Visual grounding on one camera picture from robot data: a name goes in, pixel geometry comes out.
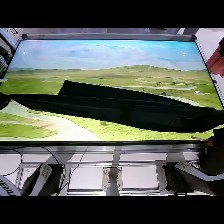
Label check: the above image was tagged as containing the black garment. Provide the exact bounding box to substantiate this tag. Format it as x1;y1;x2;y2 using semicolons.
0;79;224;134

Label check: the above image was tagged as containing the person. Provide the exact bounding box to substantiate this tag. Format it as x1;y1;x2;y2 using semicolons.
191;127;224;176

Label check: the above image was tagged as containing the silver frame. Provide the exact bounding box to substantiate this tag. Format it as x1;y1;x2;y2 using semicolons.
0;143;224;197

